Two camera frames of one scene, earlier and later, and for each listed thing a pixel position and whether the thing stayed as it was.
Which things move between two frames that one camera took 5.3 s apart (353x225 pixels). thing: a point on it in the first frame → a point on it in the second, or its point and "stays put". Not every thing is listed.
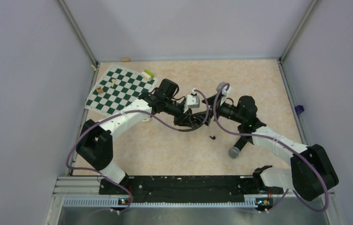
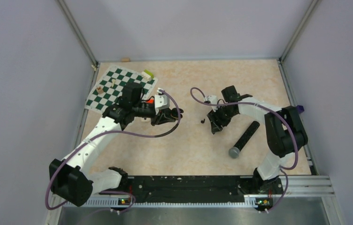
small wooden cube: (99, 89) stays put
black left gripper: (185, 119) → (163, 116)
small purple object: (299, 109) stays put
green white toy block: (147, 75) stays put
